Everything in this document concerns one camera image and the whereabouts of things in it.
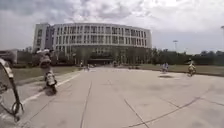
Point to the scooter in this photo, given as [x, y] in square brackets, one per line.
[191, 71]
[51, 80]

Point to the curved white multi-storey building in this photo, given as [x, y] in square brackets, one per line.
[100, 38]

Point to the grey concrete slab plaza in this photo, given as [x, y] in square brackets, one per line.
[110, 100]

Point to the person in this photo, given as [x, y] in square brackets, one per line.
[45, 61]
[164, 67]
[191, 65]

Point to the light pole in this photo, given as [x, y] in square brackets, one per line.
[175, 45]

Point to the low building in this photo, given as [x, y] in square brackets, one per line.
[8, 56]

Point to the white painted line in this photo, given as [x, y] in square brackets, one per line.
[36, 93]

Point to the row of trees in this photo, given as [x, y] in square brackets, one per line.
[186, 57]

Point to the grass strip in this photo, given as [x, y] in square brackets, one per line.
[30, 72]

